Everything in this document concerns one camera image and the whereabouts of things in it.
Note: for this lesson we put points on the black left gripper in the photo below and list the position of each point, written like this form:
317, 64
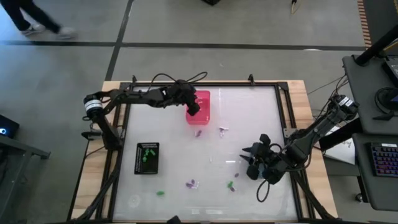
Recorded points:
183, 93

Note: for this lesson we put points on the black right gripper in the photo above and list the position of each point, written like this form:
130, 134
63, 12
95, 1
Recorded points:
264, 155

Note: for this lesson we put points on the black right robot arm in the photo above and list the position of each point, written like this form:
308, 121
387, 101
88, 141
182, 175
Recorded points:
311, 133

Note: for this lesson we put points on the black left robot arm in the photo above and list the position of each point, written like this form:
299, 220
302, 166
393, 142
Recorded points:
133, 96

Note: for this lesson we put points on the pink plastic bin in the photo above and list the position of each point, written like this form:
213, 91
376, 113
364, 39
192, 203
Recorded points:
202, 121

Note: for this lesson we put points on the black mesh basket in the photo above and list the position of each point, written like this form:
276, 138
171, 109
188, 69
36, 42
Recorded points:
140, 168

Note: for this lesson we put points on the white paper sheet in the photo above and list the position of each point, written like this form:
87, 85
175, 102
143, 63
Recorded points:
342, 149

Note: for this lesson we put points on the grey desk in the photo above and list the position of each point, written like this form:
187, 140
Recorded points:
373, 193
360, 93

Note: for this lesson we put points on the black backlit keyboard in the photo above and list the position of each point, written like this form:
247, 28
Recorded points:
385, 160

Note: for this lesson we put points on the black headphones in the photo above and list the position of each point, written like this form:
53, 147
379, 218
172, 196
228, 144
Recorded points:
385, 102

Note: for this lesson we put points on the person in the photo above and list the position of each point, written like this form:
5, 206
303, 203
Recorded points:
37, 18

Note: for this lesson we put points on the black laptop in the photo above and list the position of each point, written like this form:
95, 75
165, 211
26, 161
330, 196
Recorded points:
392, 70

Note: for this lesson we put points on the black slanted pole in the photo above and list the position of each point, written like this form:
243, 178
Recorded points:
376, 46

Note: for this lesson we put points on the grey metal stand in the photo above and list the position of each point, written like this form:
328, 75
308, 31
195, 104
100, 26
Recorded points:
18, 149

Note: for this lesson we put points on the black device with blue light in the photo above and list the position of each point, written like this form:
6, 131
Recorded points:
7, 126

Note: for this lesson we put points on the black metal table frame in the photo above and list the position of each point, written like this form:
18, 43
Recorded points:
202, 84

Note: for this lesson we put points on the black frame clamp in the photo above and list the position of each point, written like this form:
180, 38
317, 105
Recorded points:
251, 79
134, 79

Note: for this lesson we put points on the black table-level camera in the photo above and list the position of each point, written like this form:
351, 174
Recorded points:
173, 220

